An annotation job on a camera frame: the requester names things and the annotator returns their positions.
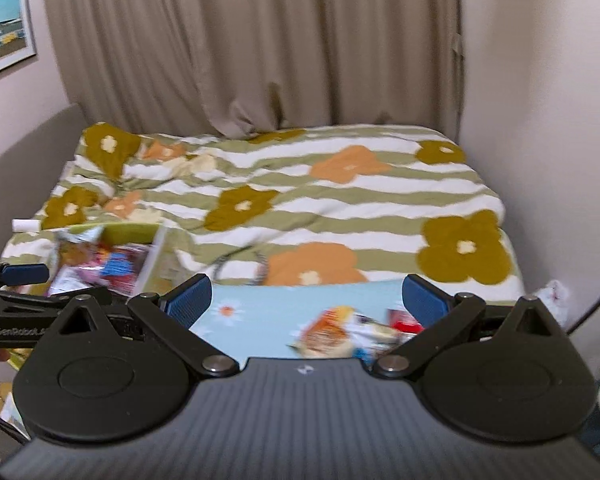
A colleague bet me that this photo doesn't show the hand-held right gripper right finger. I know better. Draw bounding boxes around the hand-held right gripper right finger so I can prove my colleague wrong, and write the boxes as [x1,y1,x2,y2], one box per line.
[372,274,566,380]

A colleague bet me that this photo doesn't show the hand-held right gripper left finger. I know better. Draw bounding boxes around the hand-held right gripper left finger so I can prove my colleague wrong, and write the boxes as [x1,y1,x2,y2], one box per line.
[42,273,241,378]

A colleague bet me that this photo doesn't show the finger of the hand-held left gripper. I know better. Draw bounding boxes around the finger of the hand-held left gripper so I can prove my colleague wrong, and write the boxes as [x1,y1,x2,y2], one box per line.
[0,261,51,291]

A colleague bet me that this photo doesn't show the green lined cardboard box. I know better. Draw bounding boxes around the green lined cardboard box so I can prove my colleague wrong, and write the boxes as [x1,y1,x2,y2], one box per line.
[45,224,175,297]

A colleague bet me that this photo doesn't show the red purple snack packet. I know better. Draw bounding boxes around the red purple snack packet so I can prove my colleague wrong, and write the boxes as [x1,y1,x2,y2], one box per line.
[386,309,425,335]

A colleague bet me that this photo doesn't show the light blue daisy mat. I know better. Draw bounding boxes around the light blue daisy mat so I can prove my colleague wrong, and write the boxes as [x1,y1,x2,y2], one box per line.
[187,280,433,361]

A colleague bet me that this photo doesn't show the orange white snack packet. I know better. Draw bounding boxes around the orange white snack packet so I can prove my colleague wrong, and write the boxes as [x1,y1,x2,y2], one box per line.
[291,307,361,358]

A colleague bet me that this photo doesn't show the grey bed headboard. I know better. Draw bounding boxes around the grey bed headboard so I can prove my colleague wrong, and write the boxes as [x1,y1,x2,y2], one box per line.
[0,102,87,261]

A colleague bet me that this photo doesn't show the white crumpled plastic bag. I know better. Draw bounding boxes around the white crumpled plastic bag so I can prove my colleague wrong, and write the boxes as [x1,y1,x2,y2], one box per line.
[529,279,572,327]

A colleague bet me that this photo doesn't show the flowered striped blanket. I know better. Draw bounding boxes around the flowered striped blanket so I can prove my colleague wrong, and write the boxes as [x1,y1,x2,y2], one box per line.
[2,122,527,306]

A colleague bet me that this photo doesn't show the beige curtain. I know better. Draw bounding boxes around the beige curtain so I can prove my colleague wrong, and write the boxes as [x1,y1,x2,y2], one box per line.
[40,0,467,142]

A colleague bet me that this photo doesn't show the striped black cord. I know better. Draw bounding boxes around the striped black cord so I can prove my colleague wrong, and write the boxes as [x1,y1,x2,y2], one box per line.
[211,246,272,287]

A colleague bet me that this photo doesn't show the framed wall poster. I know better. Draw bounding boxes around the framed wall poster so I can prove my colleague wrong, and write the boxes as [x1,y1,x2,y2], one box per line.
[0,0,39,84]

